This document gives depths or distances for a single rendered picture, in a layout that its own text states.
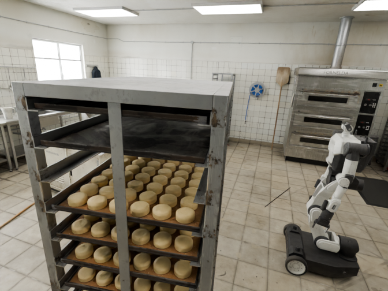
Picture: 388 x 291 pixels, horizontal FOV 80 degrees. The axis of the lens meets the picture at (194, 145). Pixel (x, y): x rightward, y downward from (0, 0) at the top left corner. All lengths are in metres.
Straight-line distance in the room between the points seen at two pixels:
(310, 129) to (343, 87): 0.99
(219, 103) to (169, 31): 6.54
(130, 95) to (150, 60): 6.67
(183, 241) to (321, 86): 4.91
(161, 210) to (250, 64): 5.85
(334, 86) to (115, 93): 5.07
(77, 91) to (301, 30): 6.03
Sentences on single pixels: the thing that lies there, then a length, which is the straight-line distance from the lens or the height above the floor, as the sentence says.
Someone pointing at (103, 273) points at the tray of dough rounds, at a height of 1.24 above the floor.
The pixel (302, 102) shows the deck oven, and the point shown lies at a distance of 5.30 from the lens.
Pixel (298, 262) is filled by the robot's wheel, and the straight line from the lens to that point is 2.68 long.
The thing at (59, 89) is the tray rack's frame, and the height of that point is 1.81.
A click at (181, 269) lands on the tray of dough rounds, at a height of 1.33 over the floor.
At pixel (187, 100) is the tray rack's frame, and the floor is 1.80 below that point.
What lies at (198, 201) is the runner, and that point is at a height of 1.58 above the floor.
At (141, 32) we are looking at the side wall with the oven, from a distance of 7.35.
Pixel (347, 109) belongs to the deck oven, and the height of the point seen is 1.26.
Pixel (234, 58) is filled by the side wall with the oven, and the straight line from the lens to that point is 6.37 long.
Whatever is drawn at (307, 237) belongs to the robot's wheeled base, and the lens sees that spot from 3.01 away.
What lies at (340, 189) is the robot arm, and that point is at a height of 0.97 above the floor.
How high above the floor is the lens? 1.86
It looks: 18 degrees down
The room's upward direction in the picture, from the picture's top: 3 degrees clockwise
